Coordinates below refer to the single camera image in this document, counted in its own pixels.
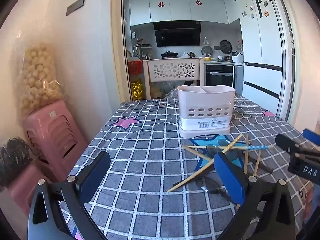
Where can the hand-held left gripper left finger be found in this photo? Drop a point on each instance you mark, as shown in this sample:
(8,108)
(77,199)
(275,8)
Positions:
(93,177)

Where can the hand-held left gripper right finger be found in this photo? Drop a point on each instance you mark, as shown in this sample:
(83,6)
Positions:
(228,177)

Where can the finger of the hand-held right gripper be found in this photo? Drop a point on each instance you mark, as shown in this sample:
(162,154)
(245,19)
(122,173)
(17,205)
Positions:
(311,136)
(286,142)

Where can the blue dotted chopstick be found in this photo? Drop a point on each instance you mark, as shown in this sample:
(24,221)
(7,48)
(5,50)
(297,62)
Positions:
(257,147)

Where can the white plastic utensil holder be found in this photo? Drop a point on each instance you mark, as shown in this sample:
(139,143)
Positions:
(206,110)

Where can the grey checked tablecloth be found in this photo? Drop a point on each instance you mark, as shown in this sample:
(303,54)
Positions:
(140,155)

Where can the stack of pink plastic stools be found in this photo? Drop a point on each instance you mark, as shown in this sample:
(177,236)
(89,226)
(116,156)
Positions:
(55,135)

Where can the pink plastic stool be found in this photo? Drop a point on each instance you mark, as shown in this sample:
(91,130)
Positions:
(22,190)

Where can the dark bag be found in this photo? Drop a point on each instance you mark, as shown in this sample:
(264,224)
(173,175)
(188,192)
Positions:
(12,160)

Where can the black built-in oven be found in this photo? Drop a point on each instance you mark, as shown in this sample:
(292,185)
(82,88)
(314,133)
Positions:
(220,75)

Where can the white rice cooker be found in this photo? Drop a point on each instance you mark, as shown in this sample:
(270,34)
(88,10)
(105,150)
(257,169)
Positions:
(237,57)

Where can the gold foil bag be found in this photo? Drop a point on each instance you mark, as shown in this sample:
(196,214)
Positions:
(138,90)

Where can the clear plastic bag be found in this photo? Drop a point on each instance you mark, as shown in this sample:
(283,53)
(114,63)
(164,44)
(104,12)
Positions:
(172,93)

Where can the white refrigerator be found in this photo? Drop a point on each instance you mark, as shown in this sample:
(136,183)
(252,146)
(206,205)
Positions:
(260,42)

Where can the bag of puffed snack balls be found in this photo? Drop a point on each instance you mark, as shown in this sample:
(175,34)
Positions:
(37,80)

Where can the black multi-hole pan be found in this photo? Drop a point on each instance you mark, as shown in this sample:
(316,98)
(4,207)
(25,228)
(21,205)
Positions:
(225,46)

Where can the red box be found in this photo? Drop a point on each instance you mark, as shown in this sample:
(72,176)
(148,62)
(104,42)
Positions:
(135,67)

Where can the beige plastic basket trolley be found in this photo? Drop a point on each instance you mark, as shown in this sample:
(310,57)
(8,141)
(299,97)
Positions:
(175,71)

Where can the small dark pot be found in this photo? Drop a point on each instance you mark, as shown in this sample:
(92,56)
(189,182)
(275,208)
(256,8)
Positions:
(191,54)

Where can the black wok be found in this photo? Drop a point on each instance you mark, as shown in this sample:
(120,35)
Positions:
(169,54)

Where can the black range hood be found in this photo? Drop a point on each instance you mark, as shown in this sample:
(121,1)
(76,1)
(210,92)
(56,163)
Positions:
(177,33)

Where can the red paper sticker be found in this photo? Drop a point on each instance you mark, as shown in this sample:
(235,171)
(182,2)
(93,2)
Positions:
(161,4)
(198,2)

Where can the white upper kitchen cabinets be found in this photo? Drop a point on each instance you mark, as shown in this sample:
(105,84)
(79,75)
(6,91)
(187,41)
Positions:
(180,7)

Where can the sliding door frame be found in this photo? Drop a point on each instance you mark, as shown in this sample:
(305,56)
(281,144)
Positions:
(117,42)

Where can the dark wall panel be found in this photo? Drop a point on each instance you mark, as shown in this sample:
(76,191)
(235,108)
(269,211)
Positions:
(75,6)

